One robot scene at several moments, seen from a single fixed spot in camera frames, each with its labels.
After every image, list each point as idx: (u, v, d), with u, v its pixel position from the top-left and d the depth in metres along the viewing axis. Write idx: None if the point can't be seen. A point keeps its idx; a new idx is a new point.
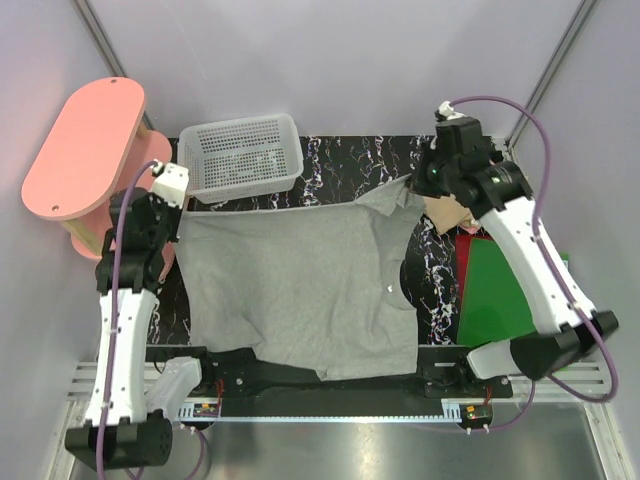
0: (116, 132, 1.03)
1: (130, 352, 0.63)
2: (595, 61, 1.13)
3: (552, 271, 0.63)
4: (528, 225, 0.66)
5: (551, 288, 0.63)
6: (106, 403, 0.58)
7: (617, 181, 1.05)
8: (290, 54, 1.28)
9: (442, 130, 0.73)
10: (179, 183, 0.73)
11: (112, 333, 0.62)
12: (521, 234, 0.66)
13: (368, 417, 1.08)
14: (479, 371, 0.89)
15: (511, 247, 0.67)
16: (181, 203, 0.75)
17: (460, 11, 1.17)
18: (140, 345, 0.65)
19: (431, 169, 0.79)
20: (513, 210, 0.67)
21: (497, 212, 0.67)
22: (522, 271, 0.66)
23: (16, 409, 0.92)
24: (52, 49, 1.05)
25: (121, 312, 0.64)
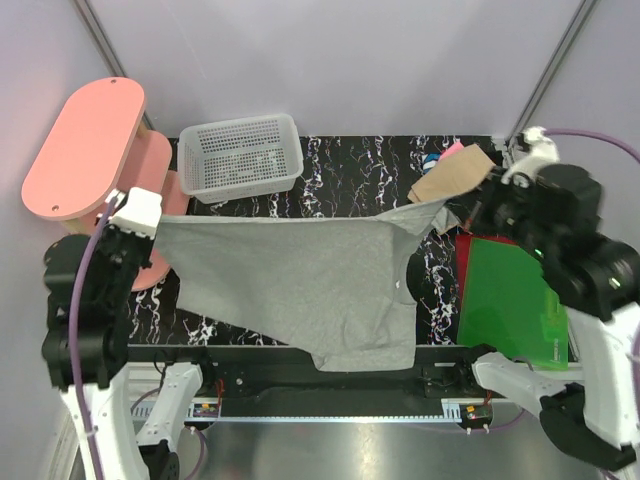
0: (117, 132, 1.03)
1: (115, 446, 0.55)
2: (596, 62, 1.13)
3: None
4: (630, 338, 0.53)
5: (627, 407, 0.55)
6: None
7: (617, 182, 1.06)
8: (290, 54, 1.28)
9: (547, 191, 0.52)
10: (148, 217, 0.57)
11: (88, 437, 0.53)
12: (616, 348, 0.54)
13: (368, 417, 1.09)
14: (482, 381, 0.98)
15: (595, 348, 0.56)
16: (152, 232, 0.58)
17: (460, 11, 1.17)
18: (124, 428, 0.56)
19: (507, 215, 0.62)
20: (617, 320, 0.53)
21: (602, 323, 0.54)
22: (596, 367, 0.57)
23: (15, 410, 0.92)
24: (52, 49, 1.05)
25: (92, 410, 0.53)
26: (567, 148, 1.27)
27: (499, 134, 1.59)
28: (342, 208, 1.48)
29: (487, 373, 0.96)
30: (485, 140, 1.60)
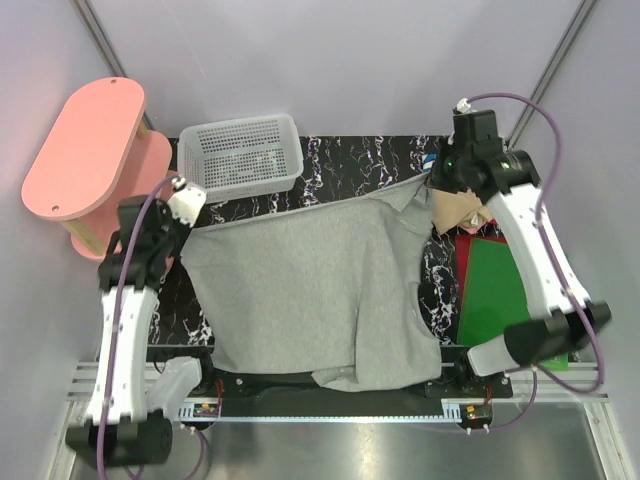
0: (117, 132, 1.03)
1: (129, 357, 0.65)
2: (595, 64, 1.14)
3: (546, 252, 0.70)
4: (532, 212, 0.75)
5: (546, 272, 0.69)
6: (107, 400, 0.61)
7: (616, 183, 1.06)
8: (290, 55, 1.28)
9: (459, 120, 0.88)
10: (197, 203, 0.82)
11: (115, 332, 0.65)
12: (523, 218, 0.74)
13: (368, 417, 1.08)
14: (478, 369, 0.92)
15: (516, 234, 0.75)
16: (191, 220, 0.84)
17: (460, 13, 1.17)
18: (140, 345, 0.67)
19: (447, 162, 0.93)
20: (517, 197, 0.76)
21: (503, 195, 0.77)
22: (520, 253, 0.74)
23: (17, 409, 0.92)
24: (52, 49, 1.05)
25: (123, 311, 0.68)
26: (566, 149, 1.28)
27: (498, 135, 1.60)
28: None
29: (479, 353, 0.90)
30: None
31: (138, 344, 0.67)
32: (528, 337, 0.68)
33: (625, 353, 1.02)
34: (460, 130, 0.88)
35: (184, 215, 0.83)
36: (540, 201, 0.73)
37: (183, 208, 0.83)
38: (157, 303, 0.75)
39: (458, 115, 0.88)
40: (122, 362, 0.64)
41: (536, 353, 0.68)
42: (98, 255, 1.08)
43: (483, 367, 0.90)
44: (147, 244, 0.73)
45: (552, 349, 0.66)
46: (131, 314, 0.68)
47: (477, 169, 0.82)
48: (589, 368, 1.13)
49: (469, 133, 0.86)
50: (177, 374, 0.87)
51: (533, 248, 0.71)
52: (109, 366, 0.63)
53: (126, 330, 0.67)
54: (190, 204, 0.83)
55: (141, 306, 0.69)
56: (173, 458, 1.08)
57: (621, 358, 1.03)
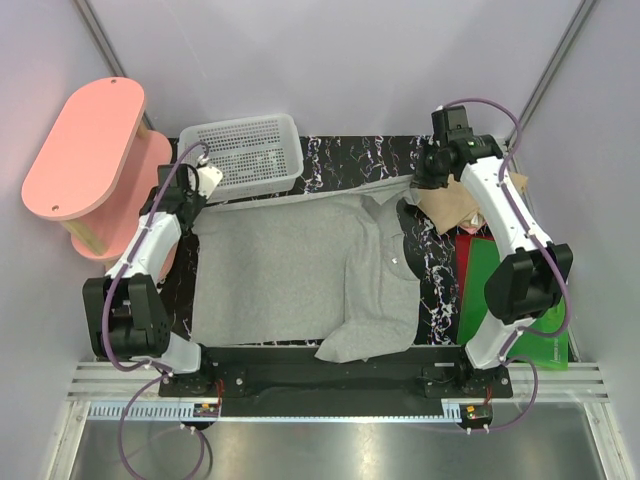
0: (117, 131, 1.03)
1: (151, 247, 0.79)
2: (594, 63, 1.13)
3: (510, 207, 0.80)
4: (495, 176, 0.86)
5: (510, 221, 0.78)
6: (127, 261, 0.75)
7: (615, 182, 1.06)
8: (290, 55, 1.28)
9: (436, 115, 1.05)
10: (216, 179, 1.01)
11: (144, 229, 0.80)
12: (488, 181, 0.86)
13: (368, 417, 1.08)
14: (476, 361, 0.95)
15: (484, 195, 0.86)
16: (208, 191, 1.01)
17: (460, 13, 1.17)
18: (157, 250, 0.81)
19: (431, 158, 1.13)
20: (483, 166, 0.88)
21: (469, 165, 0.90)
22: (491, 214, 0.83)
23: (17, 409, 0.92)
24: (52, 49, 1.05)
25: (155, 223, 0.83)
26: (566, 149, 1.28)
27: (498, 135, 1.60)
28: None
29: (475, 345, 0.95)
30: None
31: (157, 245, 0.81)
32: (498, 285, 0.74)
33: (625, 353, 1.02)
34: (437, 125, 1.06)
35: (204, 187, 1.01)
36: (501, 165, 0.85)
37: (206, 183, 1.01)
38: (178, 238, 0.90)
39: (435, 114, 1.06)
40: (144, 247, 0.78)
41: (508, 299, 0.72)
42: (99, 255, 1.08)
43: (480, 358, 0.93)
44: (176, 195, 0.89)
45: (522, 291, 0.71)
46: (157, 224, 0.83)
47: (450, 151, 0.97)
48: (588, 367, 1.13)
49: (443, 125, 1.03)
50: (184, 345, 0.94)
51: (496, 204, 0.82)
52: (134, 245, 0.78)
53: (152, 230, 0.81)
54: (212, 180, 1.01)
55: (167, 220, 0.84)
56: (172, 457, 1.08)
57: (621, 358, 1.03)
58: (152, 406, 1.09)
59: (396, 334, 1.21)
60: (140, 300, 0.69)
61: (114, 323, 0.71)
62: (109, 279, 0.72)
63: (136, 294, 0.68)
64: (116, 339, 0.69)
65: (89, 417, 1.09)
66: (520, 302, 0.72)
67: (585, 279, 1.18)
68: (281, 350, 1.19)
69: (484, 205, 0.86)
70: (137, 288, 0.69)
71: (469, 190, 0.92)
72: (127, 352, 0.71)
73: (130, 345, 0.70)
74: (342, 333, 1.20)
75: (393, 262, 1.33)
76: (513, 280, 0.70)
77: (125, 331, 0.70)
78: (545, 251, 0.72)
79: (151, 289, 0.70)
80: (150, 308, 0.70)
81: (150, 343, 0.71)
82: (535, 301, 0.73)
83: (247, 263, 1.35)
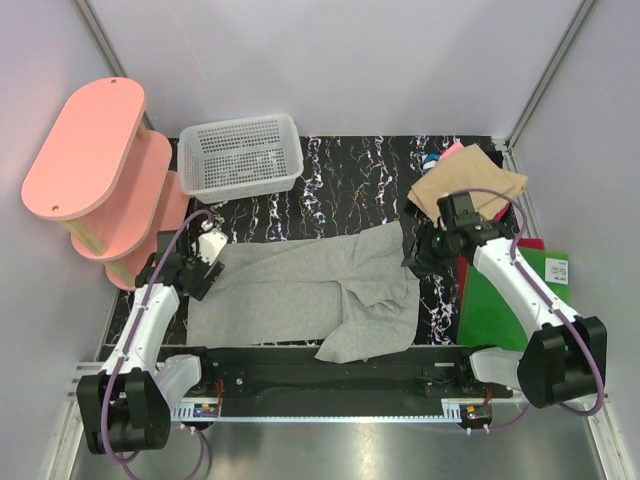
0: (116, 133, 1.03)
1: (149, 330, 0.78)
2: (594, 63, 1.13)
3: (528, 283, 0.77)
4: (507, 255, 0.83)
5: (531, 296, 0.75)
6: (123, 355, 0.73)
7: (615, 182, 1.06)
8: (289, 54, 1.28)
9: (441, 201, 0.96)
10: (218, 244, 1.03)
11: (140, 308, 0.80)
12: (501, 260, 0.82)
13: (368, 417, 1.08)
14: (479, 374, 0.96)
15: (498, 274, 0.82)
16: (210, 257, 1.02)
17: (460, 13, 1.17)
18: (156, 331, 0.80)
19: (436, 237, 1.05)
20: (492, 245, 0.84)
21: (479, 247, 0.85)
22: (507, 290, 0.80)
23: (17, 410, 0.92)
24: (51, 50, 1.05)
25: (151, 299, 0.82)
26: (566, 148, 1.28)
27: (498, 134, 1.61)
28: (342, 208, 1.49)
29: (482, 363, 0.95)
30: (485, 141, 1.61)
31: (155, 327, 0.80)
32: (535, 374, 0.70)
33: (624, 353, 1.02)
34: (443, 211, 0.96)
35: (205, 252, 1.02)
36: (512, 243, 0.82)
37: (206, 247, 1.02)
38: (175, 309, 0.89)
39: (439, 199, 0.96)
40: (142, 331, 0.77)
41: (547, 386, 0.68)
42: (99, 255, 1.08)
43: (484, 372, 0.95)
44: (175, 261, 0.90)
45: (560, 373, 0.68)
46: (154, 300, 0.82)
47: (459, 236, 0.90)
48: None
49: (449, 210, 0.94)
50: (182, 366, 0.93)
51: (513, 281, 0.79)
52: (130, 333, 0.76)
53: (148, 308, 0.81)
54: (214, 246, 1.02)
55: (164, 295, 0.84)
56: (171, 457, 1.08)
57: (621, 358, 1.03)
58: None
59: (395, 333, 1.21)
60: (138, 400, 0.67)
61: (111, 417, 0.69)
62: (106, 375, 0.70)
63: (133, 395, 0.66)
64: (112, 435, 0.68)
65: None
66: (561, 386, 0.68)
67: (585, 280, 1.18)
68: (279, 350, 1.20)
69: (498, 281, 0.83)
70: (136, 387, 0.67)
71: (483, 273, 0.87)
72: (127, 448, 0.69)
73: (127, 442, 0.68)
74: (342, 333, 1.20)
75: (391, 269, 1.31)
76: (546, 360, 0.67)
77: (121, 426, 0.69)
78: (572, 327, 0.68)
79: (148, 387, 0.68)
80: (148, 406, 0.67)
81: (148, 438, 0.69)
82: (574, 383, 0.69)
83: (247, 264, 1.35)
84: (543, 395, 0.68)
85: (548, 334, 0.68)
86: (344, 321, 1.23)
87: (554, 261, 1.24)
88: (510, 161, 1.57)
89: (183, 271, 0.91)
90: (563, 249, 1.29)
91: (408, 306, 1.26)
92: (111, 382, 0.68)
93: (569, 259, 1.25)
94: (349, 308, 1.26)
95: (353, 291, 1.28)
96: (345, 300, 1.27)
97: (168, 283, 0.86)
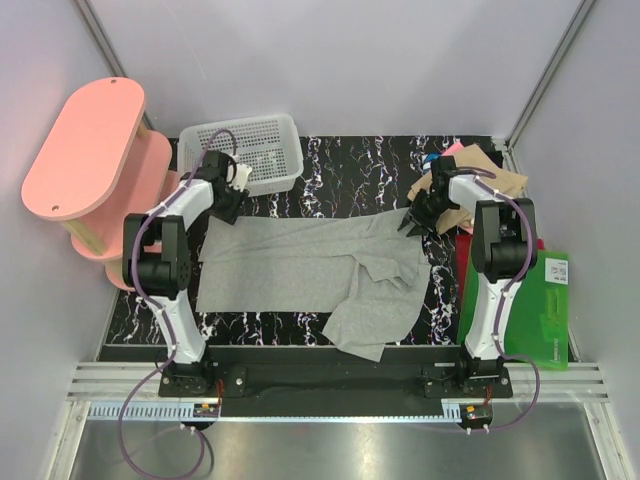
0: (117, 131, 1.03)
1: (187, 201, 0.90)
2: (594, 63, 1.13)
3: (481, 186, 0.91)
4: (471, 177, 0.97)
5: (481, 193, 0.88)
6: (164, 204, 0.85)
7: (615, 182, 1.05)
8: (289, 53, 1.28)
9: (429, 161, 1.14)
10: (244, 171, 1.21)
11: (182, 187, 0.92)
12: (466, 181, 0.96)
13: (368, 417, 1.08)
14: (473, 350, 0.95)
15: (465, 194, 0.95)
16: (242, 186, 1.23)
17: (460, 12, 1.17)
18: (190, 207, 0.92)
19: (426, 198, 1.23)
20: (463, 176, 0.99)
21: (453, 180, 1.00)
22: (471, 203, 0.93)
23: (17, 409, 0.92)
24: (51, 49, 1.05)
25: (193, 185, 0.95)
26: (566, 149, 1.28)
27: (498, 134, 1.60)
28: (342, 208, 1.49)
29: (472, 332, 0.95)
30: (485, 141, 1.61)
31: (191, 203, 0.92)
32: (477, 242, 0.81)
33: (625, 352, 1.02)
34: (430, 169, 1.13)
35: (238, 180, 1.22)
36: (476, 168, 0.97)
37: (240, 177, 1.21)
38: (206, 206, 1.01)
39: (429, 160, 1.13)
40: (182, 200, 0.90)
41: (489, 248, 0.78)
42: (99, 255, 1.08)
43: (477, 344, 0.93)
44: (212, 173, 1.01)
45: (495, 237, 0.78)
46: (194, 187, 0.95)
47: (439, 180, 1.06)
48: (587, 367, 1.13)
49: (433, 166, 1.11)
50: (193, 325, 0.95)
51: (470, 188, 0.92)
52: (172, 197, 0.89)
53: (189, 190, 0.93)
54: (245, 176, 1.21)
55: (203, 185, 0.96)
56: (172, 456, 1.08)
57: (622, 357, 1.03)
58: (152, 406, 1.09)
59: (397, 322, 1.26)
60: (170, 234, 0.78)
61: (144, 259, 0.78)
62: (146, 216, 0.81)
63: (169, 229, 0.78)
64: (143, 271, 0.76)
65: (88, 417, 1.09)
66: (499, 253, 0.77)
67: (585, 281, 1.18)
68: (279, 350, 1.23)
69: (465, 200, 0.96)
70: (170, 224, 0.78)
71: (457, 200, 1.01)
72: (152, 285, 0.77)
73: (156, 278, 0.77)
74: (346, 306, 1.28)
75: (392, 268, 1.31)
76: (484, 223, 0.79)
77: (152, 266, 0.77)
78: (510, 201, 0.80)
79: (181, 229, 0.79)
80: (178, 243, 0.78)
81: (172, 277, 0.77)
82: (511, 251, 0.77)
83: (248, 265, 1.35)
84: (485, 254, 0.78)
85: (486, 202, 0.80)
86: (349, 297, 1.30)
87: (554, 261, 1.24)
88: (511, 161, 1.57)
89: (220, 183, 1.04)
90: (563, 248, 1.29)
91: (415, 286, 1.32)
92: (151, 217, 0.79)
93: (570, 259, 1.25)
94: (357, 284, 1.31)
95: (365, 264, 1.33)
96: (356, 276, 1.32)
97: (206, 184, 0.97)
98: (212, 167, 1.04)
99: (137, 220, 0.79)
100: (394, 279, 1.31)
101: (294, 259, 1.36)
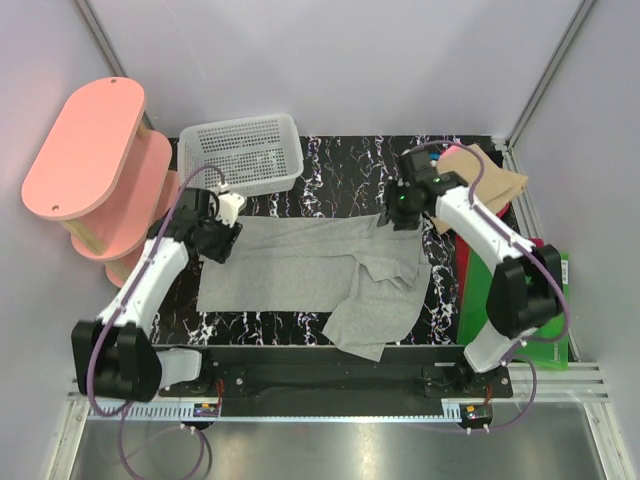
0: (117, 132, 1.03)
1: (152, 284, 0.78)
2: (594, 63, 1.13)
3: (487, 223, 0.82)
4: (465, 200, 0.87)
5: (491, 235, 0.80)
6: (121, 306, 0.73)
7: (615, 182, 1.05)
8: (289, 53, 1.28)
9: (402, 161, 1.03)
10: (234, 203, 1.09)
11: (146, 262, 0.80)
12: (461, 207, 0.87)
13: (368, 417, 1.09)
14: (476, 365, 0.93)
15: (462, 222, 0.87)
16: (231, 220, 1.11)
17: (460, 12, 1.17)
18: (159, 283, 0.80)
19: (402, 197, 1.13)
20: (452, 194, 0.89)
21: (441, 200, 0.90)
22: (471, 234, 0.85)
23: (17, 409, 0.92)
24: (51, 49, 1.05)
25: (159, 252, 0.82)
26: (566, 149, 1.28)
27: (498, 134, 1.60)
28: (342, 208, 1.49)
29: (475, 349, 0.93)
30: (485, 141, 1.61)
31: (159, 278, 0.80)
32: (500, 304, 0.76)
33: (625, 353, 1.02)
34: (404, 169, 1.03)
35: (225, 214, 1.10)
36: (470, 191, 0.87)
37: (226, 210, 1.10)
38: (185, 263, 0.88)
39: (401, 159, 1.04)
40: (143, 286, 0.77)
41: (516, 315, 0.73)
42: (100, 254, 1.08)
43: (481, 361, 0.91)
44: (188, 218, 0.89)
45: (522, 302, 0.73)
46: (160, 255, 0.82)
47: (421, 191, 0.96)
48: (588, 367, 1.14)
49: (410, 168, 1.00)
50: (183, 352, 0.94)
51: (472, 222, 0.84)
52: (130, 287, 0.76)
53: (154, 262, 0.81)
54: (233, 207, 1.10)
55: (171, 250, 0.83)
56: (171, 456, 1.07)
57: (622, 357, 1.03)
58: (152, 406, 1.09)
59: (397, 323, 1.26)
60: (126, 354, 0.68)
61: (103, 365, 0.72)
62: (101, 324, 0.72)
63: (123, 350, 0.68)
64: (102, 383, 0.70)
65: (89, 416, 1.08)
66: (526, 313, 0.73)
67: (585, 281, 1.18)
68: (279, 350, 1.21)
69: (461, 227, 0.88)
70: (126, 340, 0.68)
71: (445, 219, 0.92)
72: (113, 396, 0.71)
73: (115, 390, 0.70)
74: (346, 305, 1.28)
75: (392, 269, 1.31)
76: (507, 289, 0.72)
77: (111, 375, 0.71)
78: (530, 255, 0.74)
79: (140, 342, 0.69)
80: (136, 362, 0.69)
81: (135, 391, 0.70)
82: (537, 306, 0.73)
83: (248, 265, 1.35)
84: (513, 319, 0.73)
85: (509, 264, 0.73)
86: (350, 296, 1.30)
87: None
88: (511, 161, 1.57)
89: (197, 229, 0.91)
90: (563, 248, 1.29)
91: (415, 286, 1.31)
92: (104, 331, 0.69)
93: (569, 258, 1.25)
94: (357, 285, 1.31)
95: (365, 264, 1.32)
96: (356, 277, 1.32)
97: (178, 238, 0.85)
98: (188, 209, 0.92)
99: (92, 332, 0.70)
100: (394, 279, 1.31)
101: (294, 259, 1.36)
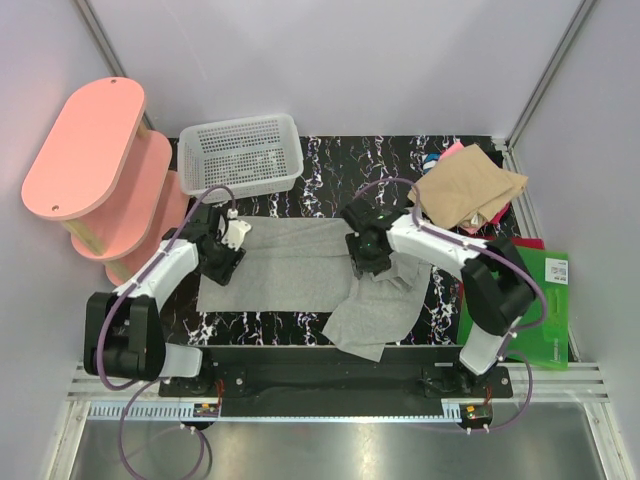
0: (117, 132, 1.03)
1: (165, 270, 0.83)
2: (594, 63, 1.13)
3: (438, 238, 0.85)
4: (411, 225, 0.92)
5: (446, 246, 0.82)
6: (136, 281, 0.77)
7: (615, 182, 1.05)
8: (289, 54, 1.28)
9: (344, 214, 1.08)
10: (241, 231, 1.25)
11: (161, 253, 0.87)
12: (410, 233, 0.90)
13: (368, 417, 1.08)
14: (476, 368, 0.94)
15: (417, 247, 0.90)
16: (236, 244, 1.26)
17: (461, 13, 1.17)
18: (169, 274, 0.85)
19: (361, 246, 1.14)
20: (397, 226, 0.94)
21: (391, 233, 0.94)
22: (430, 255, 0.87)
23: (17, 409, 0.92)
24: (51, 48, 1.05)
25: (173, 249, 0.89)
26: (565, 149, 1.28)
27: (498, 134, 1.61)
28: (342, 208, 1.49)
29: (471, 352, 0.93)
30: (485, 141, 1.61)
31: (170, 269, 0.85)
32: (479, 304, 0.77)
33: (625, 353, 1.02)
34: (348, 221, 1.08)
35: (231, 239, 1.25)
36: (412, 214, 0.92)
37: (233, 235, 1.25)
38: (189, 268, 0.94)
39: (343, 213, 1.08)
40: (157, 272, 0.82)
41: (498, 309, 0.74)
42: (99, 254, 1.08)
43: (480, 363, 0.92)
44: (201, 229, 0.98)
45: (498, 295, 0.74)
46: (175, 249, 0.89)
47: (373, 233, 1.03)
48: (588, 367, 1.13)
49: (353, 220, 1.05)
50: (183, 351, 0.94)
51: (423, 243, 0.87)
52: (146, 270, 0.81)
53: (169, 255, 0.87)
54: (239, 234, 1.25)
55: (185, 247, 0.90)
56: (171, 456, 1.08)
57: (622, 358, 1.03)
58: (152, 406, 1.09)
59: (397, 323, 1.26)
60: (138, 323, 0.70)
61: (109, 342, 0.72)
62: (115, 296, 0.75)
63: (137, 316, 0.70)
64: (107, 359, 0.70)
65: (89, 416, 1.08)
66: (508, 304, 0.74)
67: (585, 281, 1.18)
68: (278, 350, 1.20)
69: (419, 252, 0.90)
70: (139, 309, 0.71)
71: (403, 250, 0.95)
72: (118, 375, 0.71)
73: (121, 367, 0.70)
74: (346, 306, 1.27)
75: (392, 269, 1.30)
76: (480, 288, 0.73)
77: (116, 353, 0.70)
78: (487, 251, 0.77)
79: (151, 313, 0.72)
80: (148, 331, 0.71)
81: (140, 368, 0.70)
82: (516, 296, 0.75)
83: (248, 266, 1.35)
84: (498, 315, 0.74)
85: (471, 264, 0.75)
86: (350, 296, 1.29)
87: (554, 261, 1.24)
88: (510, 161, 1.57)
89: (207, 240, 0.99)
90: (563, 249, 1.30)
91: (416, 287, 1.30)
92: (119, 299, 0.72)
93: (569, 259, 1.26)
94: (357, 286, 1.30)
95: None
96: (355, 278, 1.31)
97: (192, 243, 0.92)
98: (200, 222, 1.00)
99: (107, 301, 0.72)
100: (394, 279, 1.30)
101: (294, 259, 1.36)
